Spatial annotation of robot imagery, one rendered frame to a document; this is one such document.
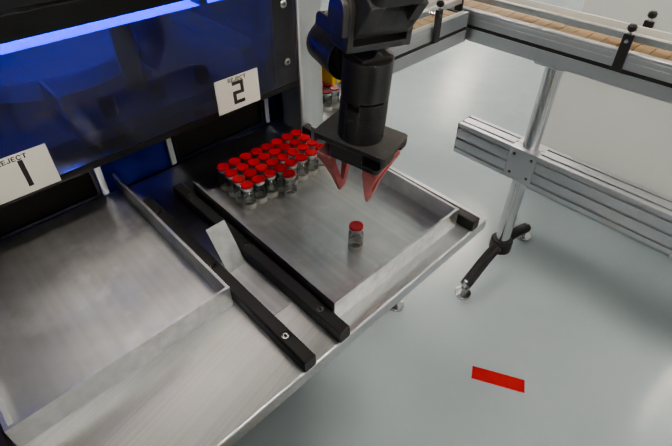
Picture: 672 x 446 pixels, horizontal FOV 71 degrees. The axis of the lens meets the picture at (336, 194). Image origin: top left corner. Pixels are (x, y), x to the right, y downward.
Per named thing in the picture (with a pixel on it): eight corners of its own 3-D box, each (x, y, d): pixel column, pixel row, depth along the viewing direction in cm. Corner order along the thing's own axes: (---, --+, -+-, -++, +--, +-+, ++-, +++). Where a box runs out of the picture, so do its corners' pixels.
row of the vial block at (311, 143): (232, 200, 79) (228, 177, 76) (313, 158, 88) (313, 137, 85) (240, 206, 77) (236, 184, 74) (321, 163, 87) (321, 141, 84)
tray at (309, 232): (196, 197, 79) (192, 181, 77) (312, 140, 93) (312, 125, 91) (334, 320, 60) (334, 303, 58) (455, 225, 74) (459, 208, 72)
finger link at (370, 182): (350, 172, 68) (355, 117, 62) (394, 191, 66) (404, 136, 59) (324, 198, 64) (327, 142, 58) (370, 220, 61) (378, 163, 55)
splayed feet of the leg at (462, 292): (448, 292, 175) (454, 266, 166) (517, 228, 202) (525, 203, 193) (467, 305, 171) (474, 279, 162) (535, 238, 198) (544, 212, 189)
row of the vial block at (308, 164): (240, 206, 77) (236, 184, 74) (321, 163, 87) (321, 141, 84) (248, 212, 76) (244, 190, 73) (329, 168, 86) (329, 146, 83)
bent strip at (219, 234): (212, 259, 68) (205, 229, 65) (229, 248, 70) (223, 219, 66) (273, 316, 61) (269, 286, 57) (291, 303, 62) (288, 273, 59)
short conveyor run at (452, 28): (296, 123, 106) (292, 55, 96) (255, 99, 115) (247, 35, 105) (469, 43, 143) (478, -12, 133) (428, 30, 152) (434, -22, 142)
